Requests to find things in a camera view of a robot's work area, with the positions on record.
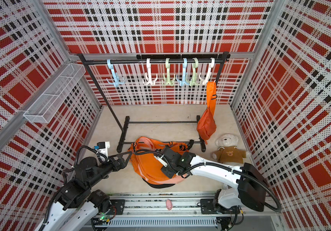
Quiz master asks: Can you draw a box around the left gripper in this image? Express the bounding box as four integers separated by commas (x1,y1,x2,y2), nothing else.
87,151,132,188

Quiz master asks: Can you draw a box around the pink bag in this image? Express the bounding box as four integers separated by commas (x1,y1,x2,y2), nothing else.
158,176,185,184

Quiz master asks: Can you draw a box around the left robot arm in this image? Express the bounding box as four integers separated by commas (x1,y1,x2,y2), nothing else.
36,146,132,231

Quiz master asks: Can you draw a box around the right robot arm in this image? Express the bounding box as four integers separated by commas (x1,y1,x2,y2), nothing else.
153,146,282,213

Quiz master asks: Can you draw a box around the orange bag with black trim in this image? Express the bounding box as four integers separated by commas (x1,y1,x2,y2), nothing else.
143,179,176,189

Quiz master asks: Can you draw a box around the light blue hook far left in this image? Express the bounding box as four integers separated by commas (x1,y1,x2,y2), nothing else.
107,59,125,88

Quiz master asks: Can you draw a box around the green hook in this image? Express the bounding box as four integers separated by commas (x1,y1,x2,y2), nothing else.
189,58,200,87
162,58,175,87

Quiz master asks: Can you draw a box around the white hook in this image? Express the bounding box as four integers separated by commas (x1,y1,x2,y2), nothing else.
199,58,215,86
142,58,158,86

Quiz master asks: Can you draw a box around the white teddy bear brown shirt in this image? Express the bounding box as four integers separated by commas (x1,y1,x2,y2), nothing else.
212,133,251,166

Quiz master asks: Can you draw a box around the black garment rack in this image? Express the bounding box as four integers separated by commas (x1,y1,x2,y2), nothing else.
77,52,231,152

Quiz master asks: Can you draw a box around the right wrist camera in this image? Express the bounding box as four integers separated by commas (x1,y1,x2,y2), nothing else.
154,154,168,167

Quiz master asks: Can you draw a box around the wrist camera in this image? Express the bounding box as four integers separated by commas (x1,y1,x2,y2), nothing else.
154,154,168,167
94,141,110,157

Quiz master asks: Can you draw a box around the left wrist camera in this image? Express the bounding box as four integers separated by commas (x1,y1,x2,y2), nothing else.
94,141,110,157

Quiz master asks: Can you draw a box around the small pink object on rail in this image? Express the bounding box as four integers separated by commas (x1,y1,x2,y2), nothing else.
166,199,173,211

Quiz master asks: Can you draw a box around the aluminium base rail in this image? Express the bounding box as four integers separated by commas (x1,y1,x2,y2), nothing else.
42,192,283,229

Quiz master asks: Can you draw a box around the white wire mesh basket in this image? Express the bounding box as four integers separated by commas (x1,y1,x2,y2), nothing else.
24,64,85,124

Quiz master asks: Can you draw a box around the black wall hook strip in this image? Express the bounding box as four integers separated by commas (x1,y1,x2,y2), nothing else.
136,54,223,60

